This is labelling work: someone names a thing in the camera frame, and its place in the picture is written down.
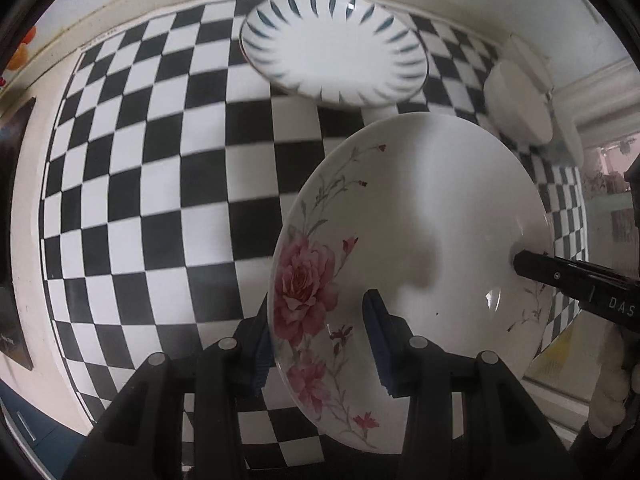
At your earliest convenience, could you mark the blue panel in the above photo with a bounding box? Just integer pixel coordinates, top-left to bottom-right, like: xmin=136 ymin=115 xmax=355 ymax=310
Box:
xmin=0 ymin=394 xmax=87 ymax=457

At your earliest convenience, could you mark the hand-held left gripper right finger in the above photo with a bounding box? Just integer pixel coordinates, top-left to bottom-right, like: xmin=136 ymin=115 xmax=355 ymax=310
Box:
xmin=362 ymin=289 xmax=583 ymax=480

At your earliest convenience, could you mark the white plate with pink flowers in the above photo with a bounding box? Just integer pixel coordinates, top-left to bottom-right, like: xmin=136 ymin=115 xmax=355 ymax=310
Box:
xmin=267 ymin=112 xmax=556 ymax=456

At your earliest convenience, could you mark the person's right hand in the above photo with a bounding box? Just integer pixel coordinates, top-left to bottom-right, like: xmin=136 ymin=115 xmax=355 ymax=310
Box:
xmin=587 ymin=320 xmax=634 ymax=438

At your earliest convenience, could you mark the orange round object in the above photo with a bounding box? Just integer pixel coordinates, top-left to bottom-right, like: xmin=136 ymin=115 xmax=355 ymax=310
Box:
xmin=7 ymin=26 xmax=39 ymax=72

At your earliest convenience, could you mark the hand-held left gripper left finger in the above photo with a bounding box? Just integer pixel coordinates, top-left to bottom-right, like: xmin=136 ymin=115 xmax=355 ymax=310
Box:
xmin=64 ymin=305 xmax=274 ymax=480

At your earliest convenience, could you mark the black and white checkered mat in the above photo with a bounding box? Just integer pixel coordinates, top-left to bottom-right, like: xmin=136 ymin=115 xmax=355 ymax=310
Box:
xmin=39 ymin=0 xmax=593 ymax=471

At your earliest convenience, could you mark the white plate with blue leaves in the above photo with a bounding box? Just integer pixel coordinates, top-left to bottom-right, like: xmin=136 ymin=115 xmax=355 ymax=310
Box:
xmin=239 ymin=0 xmax=430 ymax=108

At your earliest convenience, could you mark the dark framed picture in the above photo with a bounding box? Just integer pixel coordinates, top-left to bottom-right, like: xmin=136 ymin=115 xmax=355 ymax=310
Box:
xmin=0 ymin=95 xmax=38 ymax=372

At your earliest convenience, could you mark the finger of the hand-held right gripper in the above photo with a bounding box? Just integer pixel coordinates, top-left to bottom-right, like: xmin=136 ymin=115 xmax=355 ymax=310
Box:
xmin=510 ymin=249 xmax=593 ymax=307

